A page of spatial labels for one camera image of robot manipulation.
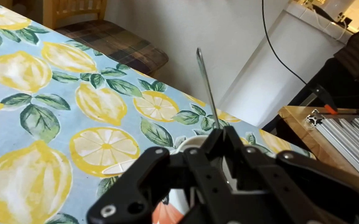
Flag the dark ribbed fabric item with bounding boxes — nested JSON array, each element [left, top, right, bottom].
[[288, 22, 359, 110]]

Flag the thin metal rod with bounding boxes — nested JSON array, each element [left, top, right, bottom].
[[195, 46, 222, 131]]

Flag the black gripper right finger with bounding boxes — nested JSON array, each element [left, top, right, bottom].
[[223, 126, 359, 224]]

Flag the aluminium rails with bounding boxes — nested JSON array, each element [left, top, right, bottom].
[[305, 110, 359, 184]]

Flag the white counter cabinet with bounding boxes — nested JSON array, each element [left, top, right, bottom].
[[218, 1, 356, 129]]

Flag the thin black wall cable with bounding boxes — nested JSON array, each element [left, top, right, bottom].
[[260, 0, 309, 86]]

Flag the lemon print tablecloth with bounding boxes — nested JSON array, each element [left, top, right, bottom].
[[0, 0, 316, 224]]

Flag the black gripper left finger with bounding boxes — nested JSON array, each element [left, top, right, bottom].
[[85, 126, 231, 224]]

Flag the white floral mug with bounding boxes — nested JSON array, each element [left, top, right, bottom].
[[151, 134, 250, 224]]

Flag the wooden chair with plaid cushion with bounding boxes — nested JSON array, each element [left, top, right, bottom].
[[40, 0, 170, 77]]

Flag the black orange clamp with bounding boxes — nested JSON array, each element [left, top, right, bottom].
[[310, 85, 339, 117]]

